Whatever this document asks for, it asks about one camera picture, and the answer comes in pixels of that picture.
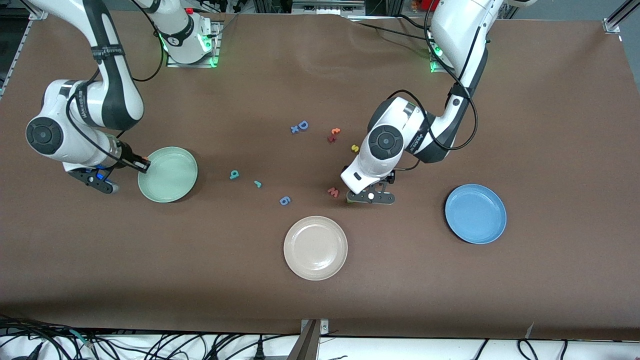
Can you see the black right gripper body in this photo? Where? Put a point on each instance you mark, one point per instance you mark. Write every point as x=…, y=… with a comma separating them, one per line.
x=128, y=156

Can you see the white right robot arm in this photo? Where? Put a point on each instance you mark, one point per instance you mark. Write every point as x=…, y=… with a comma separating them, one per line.
x=75, y=150

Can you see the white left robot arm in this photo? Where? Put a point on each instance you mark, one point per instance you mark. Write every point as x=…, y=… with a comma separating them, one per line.
x=385, y=142

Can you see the green round plate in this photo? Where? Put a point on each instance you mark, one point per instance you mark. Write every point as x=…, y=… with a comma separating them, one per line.
x=167, y=182

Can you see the pink foam letter w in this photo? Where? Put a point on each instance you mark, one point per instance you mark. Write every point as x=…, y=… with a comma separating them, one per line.
x=333, y=192

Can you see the blue round plate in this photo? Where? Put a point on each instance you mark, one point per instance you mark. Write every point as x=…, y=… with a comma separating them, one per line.
x=475, y=214

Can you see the beige round plate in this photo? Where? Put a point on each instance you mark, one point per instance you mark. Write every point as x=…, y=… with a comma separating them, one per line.
x=315, y=248

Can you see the blue foam letter D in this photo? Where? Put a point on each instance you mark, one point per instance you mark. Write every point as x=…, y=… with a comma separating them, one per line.
x=300, y=125

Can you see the blue foam letter g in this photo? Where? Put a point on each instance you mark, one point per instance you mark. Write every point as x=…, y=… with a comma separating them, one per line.
x=284, y=200

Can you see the brown table cover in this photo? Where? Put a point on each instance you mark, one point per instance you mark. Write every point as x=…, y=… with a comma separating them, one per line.
x=320, y=300

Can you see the red box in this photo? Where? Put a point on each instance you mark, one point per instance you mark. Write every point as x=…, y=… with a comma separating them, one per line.
x=427, y=5

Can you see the white tape scrap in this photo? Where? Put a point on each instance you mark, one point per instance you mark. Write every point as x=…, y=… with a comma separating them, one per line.
x=530, y=330

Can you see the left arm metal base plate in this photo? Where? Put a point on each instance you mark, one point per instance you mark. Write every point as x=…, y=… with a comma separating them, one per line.
x=437, y=67

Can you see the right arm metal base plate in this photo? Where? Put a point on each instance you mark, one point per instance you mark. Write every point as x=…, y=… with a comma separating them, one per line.
x=216, y=45

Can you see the aluminium side rail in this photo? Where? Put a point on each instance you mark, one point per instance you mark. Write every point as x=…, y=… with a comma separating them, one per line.
x=12, y=60

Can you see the aluminium frame corner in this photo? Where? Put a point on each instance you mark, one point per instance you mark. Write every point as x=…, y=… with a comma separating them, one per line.
x=37, y=14
x=612, y=25

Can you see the metal table clamp bracket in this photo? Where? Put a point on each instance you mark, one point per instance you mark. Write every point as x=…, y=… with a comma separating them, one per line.
x=312, y=340

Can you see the aluminium frame beam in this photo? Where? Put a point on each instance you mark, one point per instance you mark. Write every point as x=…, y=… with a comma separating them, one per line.
x=325, y=6

